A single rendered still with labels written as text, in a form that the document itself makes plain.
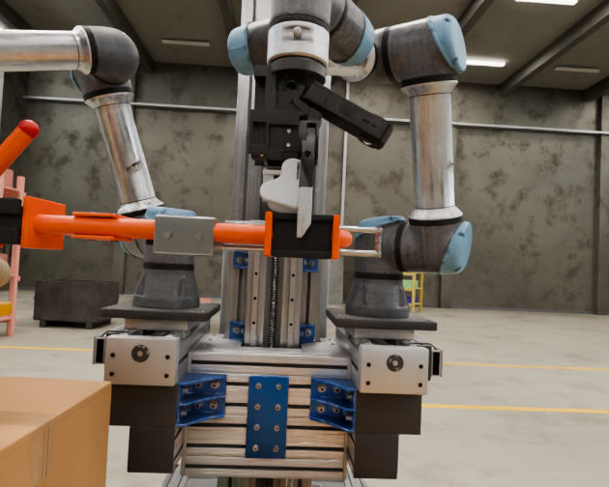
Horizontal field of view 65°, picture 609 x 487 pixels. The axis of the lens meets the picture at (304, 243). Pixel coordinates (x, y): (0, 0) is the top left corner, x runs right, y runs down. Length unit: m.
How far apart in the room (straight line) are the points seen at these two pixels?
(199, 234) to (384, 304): 0.63
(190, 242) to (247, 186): 0.74
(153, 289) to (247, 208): 0.34
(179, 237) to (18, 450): 0.29
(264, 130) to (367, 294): 0.62
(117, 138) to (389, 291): 0.74
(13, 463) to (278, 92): 0.51
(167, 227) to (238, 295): 0.75
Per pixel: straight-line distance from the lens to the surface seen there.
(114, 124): 1.27
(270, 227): 0.54
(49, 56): 1.13
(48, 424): 0.70
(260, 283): 1.20
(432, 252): 1.06
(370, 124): 0.59
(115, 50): 1.17
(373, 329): 1.09
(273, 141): 0.57
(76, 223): 0.61
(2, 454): 0.62
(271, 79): 0.61
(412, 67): 1.05
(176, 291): 1.11
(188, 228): 0.57
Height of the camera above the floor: 1.15
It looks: 2 degrees up
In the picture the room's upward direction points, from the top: 3 degrees clockwise
